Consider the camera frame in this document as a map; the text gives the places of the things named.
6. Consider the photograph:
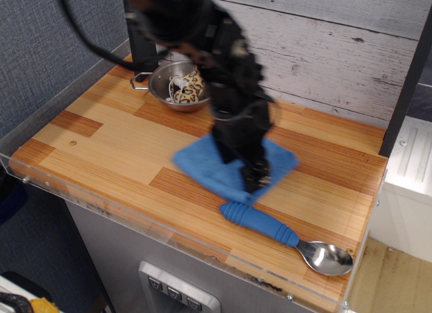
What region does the leopard print toy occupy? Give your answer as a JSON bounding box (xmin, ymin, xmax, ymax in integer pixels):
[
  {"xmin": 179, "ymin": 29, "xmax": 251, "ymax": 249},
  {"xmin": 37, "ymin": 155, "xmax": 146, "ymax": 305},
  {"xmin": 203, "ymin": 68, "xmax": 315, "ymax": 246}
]
[{"xmin": 165, "ymin": 65, "xmax": 205, "ymax": 104}]

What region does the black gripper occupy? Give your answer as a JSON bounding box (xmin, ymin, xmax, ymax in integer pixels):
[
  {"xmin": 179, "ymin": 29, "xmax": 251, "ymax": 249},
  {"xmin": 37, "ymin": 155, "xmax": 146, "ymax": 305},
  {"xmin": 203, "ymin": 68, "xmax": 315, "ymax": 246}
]
[{"xmin": 211, "ymin": 98, "xmax": 272, "ymax": 193}]

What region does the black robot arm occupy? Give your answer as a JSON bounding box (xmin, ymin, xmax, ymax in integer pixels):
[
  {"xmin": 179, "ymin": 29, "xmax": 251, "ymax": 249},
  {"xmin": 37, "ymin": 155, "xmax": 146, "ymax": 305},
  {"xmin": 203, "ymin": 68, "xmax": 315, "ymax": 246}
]
[{"xmin": 126, "ymin": 0, "xmax": 273, "ymax": 192}]

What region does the black yellow cable bundle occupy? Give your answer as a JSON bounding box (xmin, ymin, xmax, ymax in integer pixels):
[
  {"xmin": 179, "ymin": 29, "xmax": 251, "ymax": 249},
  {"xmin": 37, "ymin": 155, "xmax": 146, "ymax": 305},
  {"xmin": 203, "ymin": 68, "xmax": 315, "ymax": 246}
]
[{"xmin": 0, "ymin": 291, "xmax": 60, "ymax": 313}]

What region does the silver button control panel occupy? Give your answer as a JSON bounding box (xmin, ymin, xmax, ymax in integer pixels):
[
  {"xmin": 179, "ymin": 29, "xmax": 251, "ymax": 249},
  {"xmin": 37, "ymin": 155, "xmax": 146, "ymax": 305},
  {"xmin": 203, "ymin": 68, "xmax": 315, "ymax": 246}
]
[{"xmin": 138, "ymin": 260, "xmax": 221, "ymax": 312}]

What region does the black vertical post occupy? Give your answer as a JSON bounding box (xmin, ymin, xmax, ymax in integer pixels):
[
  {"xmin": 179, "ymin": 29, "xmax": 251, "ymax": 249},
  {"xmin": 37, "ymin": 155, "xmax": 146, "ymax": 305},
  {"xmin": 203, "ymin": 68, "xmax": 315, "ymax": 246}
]
[
  {"xmin": 379, "ymin": 0, "xmax": 431, "ymax": 157},
  {"xmin": 126, "ymin": 20, "xmax": 159, "ymax": 75}
]

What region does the blue handled metal spoon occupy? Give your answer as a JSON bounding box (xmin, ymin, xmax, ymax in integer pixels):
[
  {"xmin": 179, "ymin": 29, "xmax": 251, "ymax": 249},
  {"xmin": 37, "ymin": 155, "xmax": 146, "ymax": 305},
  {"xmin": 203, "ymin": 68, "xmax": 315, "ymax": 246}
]
[{"xmin": 219, "ymin": 202, "xmax": 354, "ymax": 276}]

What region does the black vertical post left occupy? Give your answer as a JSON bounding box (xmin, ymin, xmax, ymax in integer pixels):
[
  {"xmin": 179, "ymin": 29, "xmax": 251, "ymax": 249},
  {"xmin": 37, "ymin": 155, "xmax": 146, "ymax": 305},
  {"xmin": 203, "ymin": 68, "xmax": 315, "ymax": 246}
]
[{"xmin": 126, "ymin": 20, "xmax": 159, "ymax": 75}]

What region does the steel bowl with handles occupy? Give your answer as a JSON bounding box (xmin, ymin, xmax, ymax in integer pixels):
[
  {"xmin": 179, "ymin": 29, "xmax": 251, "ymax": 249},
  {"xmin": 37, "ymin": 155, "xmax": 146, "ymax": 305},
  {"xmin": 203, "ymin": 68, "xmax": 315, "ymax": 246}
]
[{"xmin": 130, "ymin": 61, "xmax": 211, "ymax": 113}]

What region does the white grooved side block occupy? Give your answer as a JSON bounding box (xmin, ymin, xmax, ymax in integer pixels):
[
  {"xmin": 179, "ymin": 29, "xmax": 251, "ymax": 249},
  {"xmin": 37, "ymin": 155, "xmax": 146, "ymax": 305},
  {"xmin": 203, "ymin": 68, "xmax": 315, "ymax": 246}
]
[{"xmin": 385, "ymin": 116, "xmax": 431, "ymax": 196}]

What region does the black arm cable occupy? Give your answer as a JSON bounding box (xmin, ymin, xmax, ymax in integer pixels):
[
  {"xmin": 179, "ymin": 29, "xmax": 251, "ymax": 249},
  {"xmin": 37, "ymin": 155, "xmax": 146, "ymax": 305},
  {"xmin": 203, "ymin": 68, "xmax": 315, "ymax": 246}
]
[{"xmin": 57, "ymin": 0, "xmax": 169, "ymax": 71}]

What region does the blue cloth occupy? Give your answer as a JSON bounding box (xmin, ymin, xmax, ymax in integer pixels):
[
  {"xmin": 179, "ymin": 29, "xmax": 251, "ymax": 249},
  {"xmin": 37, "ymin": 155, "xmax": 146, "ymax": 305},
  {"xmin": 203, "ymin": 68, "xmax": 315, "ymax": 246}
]
[{"xmin": 172, "ymin": 135, "xmax": 299, "ymax": 206}]

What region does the black vertical post right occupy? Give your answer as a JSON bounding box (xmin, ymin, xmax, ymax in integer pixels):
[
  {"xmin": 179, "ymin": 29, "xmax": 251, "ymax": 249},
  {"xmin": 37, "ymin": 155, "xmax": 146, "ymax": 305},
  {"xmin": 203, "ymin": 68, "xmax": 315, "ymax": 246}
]
[{"xmin": 379, "ymin": 0, "xmax": 431, "ymax": 157}]

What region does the clear acrylic table guard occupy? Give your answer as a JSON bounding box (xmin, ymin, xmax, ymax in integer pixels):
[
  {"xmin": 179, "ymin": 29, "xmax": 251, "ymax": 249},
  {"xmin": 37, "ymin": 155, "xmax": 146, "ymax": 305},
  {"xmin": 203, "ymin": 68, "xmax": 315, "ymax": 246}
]
[{"xmin": 1, "ymin": 40, "xmax": 386, "ymax": 312}]

